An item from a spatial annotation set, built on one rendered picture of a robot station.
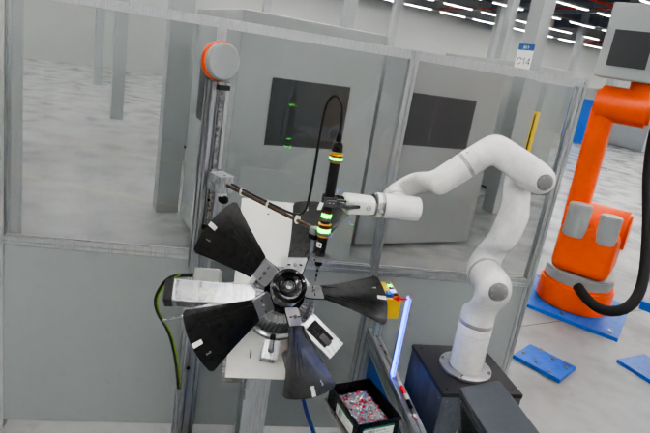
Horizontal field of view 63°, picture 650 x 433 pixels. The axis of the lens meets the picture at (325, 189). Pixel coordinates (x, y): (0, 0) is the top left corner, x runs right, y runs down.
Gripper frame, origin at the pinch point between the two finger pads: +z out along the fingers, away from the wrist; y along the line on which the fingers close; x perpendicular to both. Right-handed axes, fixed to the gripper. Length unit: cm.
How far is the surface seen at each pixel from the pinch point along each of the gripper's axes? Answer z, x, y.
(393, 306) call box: -38, -48, 21
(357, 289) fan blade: -15.6, -32.1, 1.8
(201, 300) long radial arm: 38, -42, 5
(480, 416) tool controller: -29, -29, -68
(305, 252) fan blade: 4.2, -21.4, 5.7
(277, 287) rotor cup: 13.7, -30.1, -5.3
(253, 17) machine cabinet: 26, 64, 259
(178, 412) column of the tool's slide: 45, -128, 56
